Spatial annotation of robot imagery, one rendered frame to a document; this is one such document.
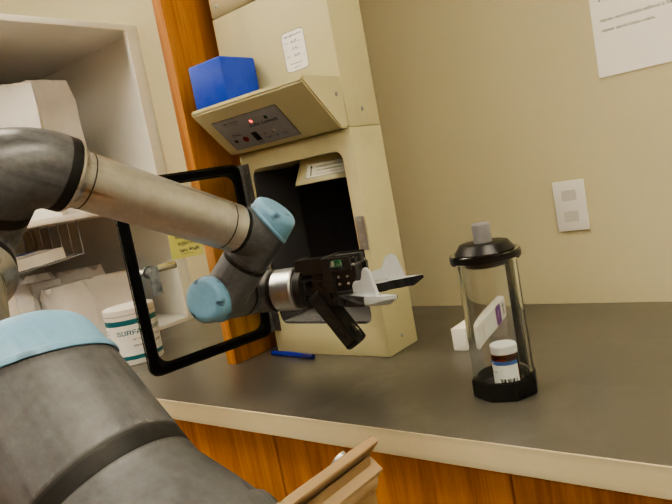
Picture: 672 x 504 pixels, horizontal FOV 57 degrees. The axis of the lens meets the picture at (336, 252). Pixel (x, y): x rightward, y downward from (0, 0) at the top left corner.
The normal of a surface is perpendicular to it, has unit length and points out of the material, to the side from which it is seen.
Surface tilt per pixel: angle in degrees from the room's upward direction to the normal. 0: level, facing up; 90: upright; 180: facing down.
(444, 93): 90
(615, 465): 90
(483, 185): 90
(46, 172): 104
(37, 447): 56
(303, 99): 135
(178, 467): 26
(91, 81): 90
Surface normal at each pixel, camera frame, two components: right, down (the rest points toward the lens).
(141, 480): 0.04, -0.87
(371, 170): 0.77, -0.07
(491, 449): -0.61, 0.20
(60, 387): 0.23, -0.71
